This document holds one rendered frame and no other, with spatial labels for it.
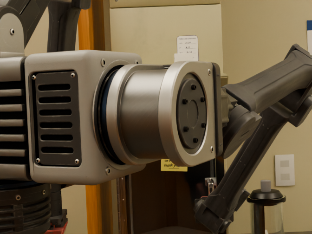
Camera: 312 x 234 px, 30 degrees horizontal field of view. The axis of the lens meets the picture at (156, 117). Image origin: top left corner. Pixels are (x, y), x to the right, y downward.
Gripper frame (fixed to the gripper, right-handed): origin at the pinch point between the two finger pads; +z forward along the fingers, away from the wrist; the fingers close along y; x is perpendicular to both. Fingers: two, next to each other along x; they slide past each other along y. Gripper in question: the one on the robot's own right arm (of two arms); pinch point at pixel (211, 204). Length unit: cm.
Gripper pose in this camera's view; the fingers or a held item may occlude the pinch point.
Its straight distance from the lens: 166.8
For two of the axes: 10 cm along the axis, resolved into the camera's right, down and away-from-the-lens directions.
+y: -10.0, 0.4, 0.0
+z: -0.1, -0.4, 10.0
